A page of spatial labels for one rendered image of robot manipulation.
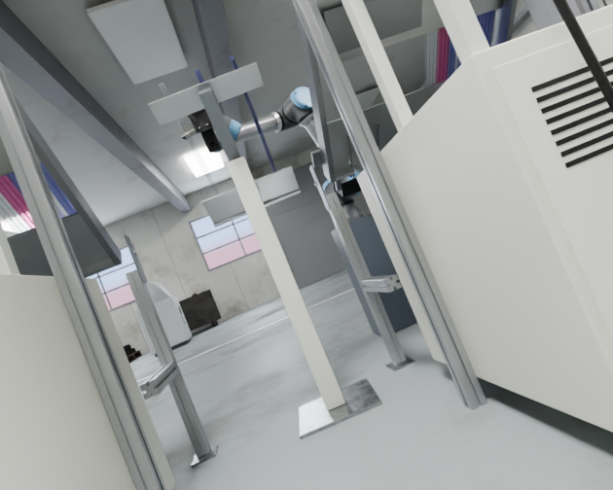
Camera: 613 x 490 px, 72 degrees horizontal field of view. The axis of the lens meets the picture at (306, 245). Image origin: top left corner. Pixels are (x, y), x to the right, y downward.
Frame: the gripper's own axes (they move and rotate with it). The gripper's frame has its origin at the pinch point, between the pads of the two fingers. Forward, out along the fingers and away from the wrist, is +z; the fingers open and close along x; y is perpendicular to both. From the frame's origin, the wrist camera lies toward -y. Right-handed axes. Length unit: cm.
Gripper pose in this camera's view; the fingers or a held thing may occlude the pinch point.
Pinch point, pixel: (203, 131)
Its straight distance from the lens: 149.5
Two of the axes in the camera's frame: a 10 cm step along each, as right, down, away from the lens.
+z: 2.1, 4.0, -8.9
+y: -3.2, -8.3, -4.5
